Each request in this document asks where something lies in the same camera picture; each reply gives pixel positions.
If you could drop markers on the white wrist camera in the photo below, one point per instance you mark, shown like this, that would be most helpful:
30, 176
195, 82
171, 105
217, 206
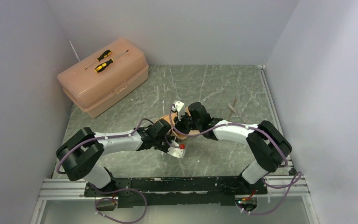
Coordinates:
178, 107
176, 149

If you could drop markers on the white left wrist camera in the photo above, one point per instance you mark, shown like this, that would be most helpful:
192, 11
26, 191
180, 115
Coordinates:
176, 149

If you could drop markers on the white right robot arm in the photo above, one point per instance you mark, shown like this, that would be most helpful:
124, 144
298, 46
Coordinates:
268, 146

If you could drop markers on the upper yellow black screwdriver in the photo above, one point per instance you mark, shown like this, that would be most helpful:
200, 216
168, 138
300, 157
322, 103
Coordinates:
103, 65

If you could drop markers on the pink plastic toolbox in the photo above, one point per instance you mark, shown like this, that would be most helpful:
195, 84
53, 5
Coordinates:
93, 93

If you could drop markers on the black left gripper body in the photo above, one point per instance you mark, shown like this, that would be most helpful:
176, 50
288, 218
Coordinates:
162, 143

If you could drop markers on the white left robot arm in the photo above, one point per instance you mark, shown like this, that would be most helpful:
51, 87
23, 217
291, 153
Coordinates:
78, 156

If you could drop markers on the lower yellow black screwdriver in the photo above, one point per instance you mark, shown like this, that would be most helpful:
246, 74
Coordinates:
115, 58

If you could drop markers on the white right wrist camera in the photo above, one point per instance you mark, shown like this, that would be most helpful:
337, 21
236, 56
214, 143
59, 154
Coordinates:
178, 107

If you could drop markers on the brown wooden utensil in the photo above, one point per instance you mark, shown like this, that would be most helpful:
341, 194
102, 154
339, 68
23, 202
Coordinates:
232, 110

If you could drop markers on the orange cloth napkin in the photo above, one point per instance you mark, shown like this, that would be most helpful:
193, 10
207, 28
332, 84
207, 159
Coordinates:
173, 132

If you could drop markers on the aluminium frame rail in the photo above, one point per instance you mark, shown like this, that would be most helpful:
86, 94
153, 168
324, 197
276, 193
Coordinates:
64, 189

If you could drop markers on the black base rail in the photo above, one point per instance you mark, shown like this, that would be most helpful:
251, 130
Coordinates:
222, 190

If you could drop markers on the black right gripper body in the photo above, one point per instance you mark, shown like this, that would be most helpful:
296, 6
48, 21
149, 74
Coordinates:
186, 123

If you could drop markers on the yellow black screwdriver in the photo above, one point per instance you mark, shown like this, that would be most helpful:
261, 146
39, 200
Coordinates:
103, 65
115, 58

